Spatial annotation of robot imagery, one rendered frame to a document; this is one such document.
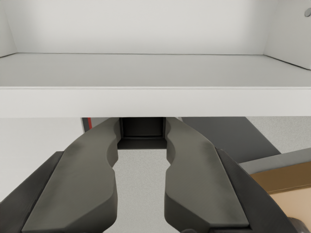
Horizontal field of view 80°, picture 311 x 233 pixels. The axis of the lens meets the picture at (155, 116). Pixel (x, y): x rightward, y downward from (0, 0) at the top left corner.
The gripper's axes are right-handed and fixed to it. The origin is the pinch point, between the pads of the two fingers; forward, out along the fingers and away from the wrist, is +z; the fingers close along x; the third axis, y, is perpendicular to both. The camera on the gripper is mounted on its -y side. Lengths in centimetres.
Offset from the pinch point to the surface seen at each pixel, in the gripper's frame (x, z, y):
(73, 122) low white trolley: -11.3, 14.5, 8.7
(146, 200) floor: -1, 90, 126
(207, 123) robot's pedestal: 20, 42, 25
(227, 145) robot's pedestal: 22.2, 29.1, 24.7
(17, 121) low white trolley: -19.7, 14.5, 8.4
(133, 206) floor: -12, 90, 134
